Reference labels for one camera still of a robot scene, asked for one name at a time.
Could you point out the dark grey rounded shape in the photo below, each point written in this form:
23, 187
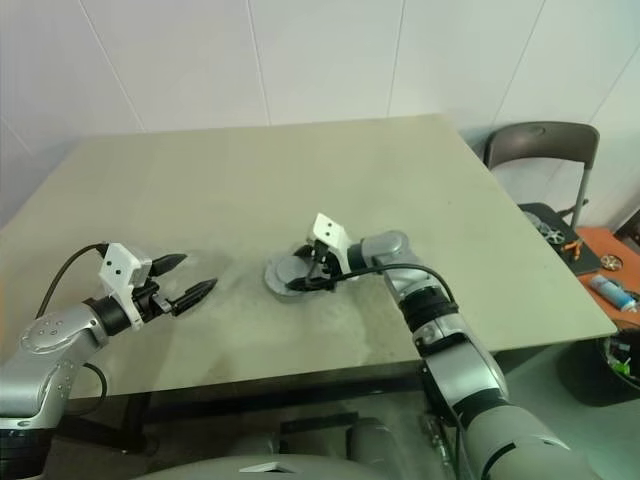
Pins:
380, 442

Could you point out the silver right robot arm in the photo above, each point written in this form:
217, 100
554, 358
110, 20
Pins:
465, 370

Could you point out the black flat bar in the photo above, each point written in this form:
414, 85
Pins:
320, 423

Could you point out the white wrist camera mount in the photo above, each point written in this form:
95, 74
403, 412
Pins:
327, 230
117, 262

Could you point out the blue spray can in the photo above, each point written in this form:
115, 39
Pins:
612, 290

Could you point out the black folding chair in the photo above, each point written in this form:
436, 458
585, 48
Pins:
540, 145

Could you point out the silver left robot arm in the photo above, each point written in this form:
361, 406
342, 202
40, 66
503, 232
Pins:
45, 340

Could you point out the small gold wheel part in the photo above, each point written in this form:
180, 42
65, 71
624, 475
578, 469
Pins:
611, 262

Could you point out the orange stool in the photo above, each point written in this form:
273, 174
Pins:
600, 240

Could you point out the worn metal floor rail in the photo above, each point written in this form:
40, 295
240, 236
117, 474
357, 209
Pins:
442, 450

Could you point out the grey rounded robot chest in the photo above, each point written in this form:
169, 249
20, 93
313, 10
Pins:
200, 465

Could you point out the dark metal table frame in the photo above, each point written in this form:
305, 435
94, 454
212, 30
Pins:
135, 415

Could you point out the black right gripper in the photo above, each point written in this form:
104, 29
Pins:
320, 265

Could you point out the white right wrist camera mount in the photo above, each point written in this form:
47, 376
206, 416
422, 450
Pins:
327, 230

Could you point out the grey motor housing with stator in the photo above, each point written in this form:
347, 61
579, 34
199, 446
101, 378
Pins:
270, 284

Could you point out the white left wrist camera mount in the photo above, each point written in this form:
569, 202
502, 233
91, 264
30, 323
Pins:
117, 262

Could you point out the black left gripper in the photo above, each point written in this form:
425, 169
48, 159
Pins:
147, 305

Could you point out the black waste bin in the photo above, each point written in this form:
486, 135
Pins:
615, 395

